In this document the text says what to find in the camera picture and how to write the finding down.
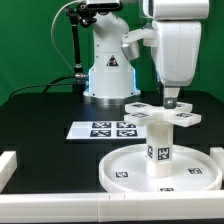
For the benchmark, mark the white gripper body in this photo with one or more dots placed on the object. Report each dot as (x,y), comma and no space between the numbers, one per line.
(176,54)

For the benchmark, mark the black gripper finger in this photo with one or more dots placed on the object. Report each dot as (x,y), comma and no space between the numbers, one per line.
(170,95)

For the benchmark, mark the white cross-shaped table base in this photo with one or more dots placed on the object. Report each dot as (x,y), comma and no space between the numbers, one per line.
(142,114)

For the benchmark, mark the white round table top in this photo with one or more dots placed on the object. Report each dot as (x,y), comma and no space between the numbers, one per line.
(126,170)

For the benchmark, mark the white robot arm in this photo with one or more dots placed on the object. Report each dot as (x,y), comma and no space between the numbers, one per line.
(111,77)

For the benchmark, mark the white marker tag plate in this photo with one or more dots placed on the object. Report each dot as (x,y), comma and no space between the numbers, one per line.
(109,130)

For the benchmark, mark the white U-shaped border frame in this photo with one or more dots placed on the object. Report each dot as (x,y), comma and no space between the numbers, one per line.
(103,207)

